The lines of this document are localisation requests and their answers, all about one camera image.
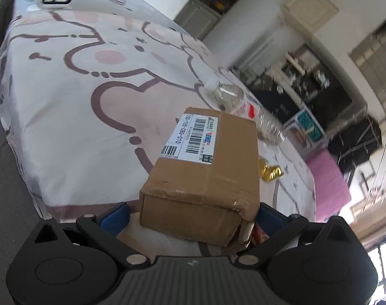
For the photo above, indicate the pink cartoon tablecloth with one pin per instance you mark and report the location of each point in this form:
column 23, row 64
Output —
column 88, row 100

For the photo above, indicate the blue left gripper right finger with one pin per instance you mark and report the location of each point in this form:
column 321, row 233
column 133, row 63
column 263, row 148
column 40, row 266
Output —
column 270, row 220

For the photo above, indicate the poison sign pet cage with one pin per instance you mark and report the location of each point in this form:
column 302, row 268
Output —
column 304, row 132

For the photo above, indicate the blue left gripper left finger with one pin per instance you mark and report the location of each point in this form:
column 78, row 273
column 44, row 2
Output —
column 115, row 219

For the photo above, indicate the brown cardboard box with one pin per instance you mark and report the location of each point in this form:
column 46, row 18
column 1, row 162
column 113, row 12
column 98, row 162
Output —
column 205, row 184

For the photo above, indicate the gold foil wrapper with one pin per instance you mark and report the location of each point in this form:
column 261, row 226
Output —
column 267, row 172

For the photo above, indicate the clear plastic bottle red label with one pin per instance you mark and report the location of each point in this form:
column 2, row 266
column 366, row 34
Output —
column 233, row 99

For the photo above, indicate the black vest on hanger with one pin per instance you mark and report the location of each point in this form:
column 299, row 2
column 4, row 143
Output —
column 354, row 145

